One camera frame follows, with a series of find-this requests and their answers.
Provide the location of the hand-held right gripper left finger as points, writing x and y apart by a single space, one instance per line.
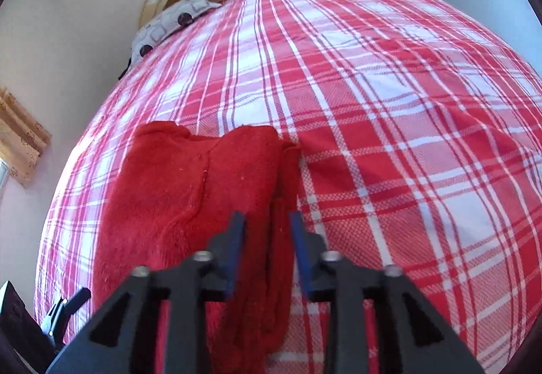
233 255

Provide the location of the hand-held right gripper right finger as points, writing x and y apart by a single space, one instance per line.
301 255

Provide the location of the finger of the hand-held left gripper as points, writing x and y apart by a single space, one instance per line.
63 310

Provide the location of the red knitted sweater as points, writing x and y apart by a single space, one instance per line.
169 196

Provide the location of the red plaid bed blanket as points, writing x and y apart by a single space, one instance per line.
381 137

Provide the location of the window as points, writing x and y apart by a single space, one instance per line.
3 175

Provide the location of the yellow floral curtain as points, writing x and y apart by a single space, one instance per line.
23 137

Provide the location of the grey patterned pillow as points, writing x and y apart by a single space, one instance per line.
169 23

